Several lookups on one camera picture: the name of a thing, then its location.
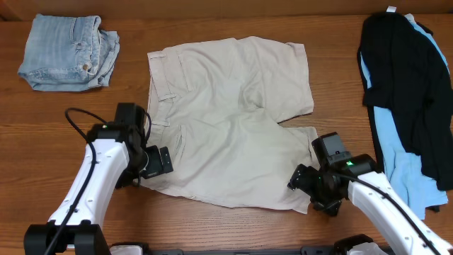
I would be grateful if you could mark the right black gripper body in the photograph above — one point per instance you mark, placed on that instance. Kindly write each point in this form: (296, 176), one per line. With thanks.
(317, 187)

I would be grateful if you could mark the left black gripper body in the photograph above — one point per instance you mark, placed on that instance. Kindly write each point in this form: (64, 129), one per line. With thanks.
(155, 165)

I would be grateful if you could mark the beige khaki shorts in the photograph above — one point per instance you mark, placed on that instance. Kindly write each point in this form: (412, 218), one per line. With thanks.
(218, 107)

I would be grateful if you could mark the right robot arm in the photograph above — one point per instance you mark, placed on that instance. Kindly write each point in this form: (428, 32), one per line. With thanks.
(342, 176)

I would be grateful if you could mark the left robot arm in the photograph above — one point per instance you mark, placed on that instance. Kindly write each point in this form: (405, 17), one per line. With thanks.
(116, 156)

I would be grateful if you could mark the light blue garment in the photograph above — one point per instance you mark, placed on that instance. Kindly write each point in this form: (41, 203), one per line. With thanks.
(400, 163)

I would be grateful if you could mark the black garment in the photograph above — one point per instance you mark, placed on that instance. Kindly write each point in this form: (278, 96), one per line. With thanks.
(407, 85)

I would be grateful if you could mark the folded light blue jeans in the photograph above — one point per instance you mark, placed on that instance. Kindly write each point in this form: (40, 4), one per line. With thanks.
(69, 54)

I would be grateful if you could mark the white garment tag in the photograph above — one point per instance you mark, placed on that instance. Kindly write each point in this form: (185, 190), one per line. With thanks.
(391, 9)

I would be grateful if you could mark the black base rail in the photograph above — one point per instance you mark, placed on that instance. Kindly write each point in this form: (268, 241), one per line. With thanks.
(244, 252)

